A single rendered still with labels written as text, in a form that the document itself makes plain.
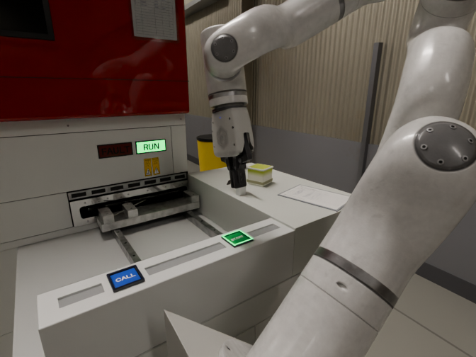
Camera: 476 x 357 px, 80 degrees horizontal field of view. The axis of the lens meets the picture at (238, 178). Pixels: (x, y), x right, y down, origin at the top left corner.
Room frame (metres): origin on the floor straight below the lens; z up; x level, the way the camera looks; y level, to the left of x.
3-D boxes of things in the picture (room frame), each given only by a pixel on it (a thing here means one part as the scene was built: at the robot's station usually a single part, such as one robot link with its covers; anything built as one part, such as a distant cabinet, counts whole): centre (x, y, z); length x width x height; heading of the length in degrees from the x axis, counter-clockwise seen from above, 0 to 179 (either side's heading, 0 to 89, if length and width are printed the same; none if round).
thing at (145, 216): (0.99, 0.33, 0.87); 0.36 x 0.08 x 0.03; 126
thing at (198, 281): (0.54, 0.10, 0.89); 0.55 x 0.09 x 0.14; 126
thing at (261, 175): (1.04, -0.08, 1.00); 0.07 x 0.07 x 0.07; 54
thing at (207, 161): (3.68, 0.30, 0.37); 0.48 x 0.47 x 0.75; 32
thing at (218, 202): (1.02, -0.11, 0.89); 0.62 x 0.35 x 0.14; 36
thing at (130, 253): (0.75, 0.32, 0.84); 0.50 x 0.02 x 0.03; 36
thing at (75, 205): (1.03, 0.40, 0.89); 0.44 x 0.02 x 0.10; 126
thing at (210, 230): (0.91, 0.11, 0.84); 0.50 x 0.02 x 0.03; 36
